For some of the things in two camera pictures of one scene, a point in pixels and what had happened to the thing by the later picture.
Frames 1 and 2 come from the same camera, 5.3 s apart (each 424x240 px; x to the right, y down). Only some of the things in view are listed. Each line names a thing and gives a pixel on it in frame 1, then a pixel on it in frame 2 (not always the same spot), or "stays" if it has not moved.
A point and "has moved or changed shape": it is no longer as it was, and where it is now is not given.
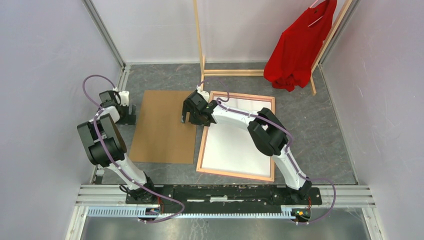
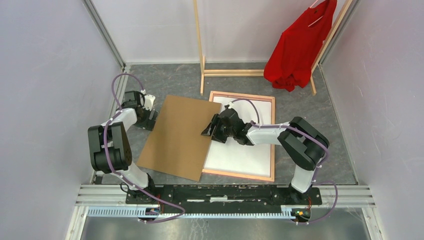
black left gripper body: (128, 119) → (145, 122)
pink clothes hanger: (317, 19) stays
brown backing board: (159, 135) has moved or changed shape
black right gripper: (185, 109) → (216, 135)
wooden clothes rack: (260, 72) stays
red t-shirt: (290, 62) stays
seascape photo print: (232, 148) stays
